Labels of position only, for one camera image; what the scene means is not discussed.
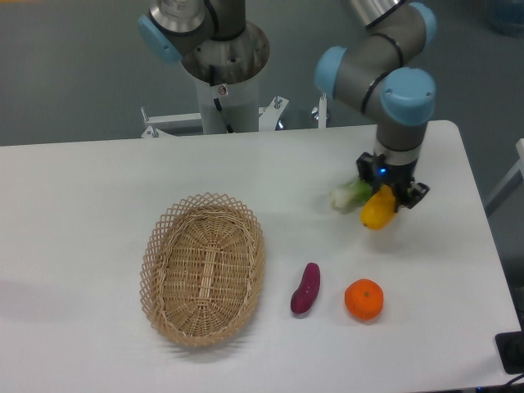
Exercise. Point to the blue container top right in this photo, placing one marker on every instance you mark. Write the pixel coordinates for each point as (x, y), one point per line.
(506, 16)

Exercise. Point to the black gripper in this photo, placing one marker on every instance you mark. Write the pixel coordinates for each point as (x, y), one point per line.
(375, 171)

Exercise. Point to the white frame at right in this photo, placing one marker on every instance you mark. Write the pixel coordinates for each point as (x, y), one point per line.
(507, 185)

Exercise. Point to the green bok choy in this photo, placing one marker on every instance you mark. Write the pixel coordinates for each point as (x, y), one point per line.
(350, 195)

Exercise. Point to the woven wicker basket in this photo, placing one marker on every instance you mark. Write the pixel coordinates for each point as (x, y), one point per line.
(202, 270)

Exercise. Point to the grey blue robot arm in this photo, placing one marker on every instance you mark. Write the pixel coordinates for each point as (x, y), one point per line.
(374, 79)

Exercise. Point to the purple sweet potato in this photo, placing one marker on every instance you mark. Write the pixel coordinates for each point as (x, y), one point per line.
(306, 294)

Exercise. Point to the orange mandarin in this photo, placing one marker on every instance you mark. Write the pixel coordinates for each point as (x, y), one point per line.
(364, 299)

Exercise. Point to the yellow mango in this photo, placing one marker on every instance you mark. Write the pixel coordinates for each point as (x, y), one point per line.
(379, 210)

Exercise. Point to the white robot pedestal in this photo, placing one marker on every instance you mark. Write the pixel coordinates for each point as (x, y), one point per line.
(227, 76)

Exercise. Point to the black box at edge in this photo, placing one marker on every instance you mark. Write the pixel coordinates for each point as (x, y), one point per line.
(510, 348)

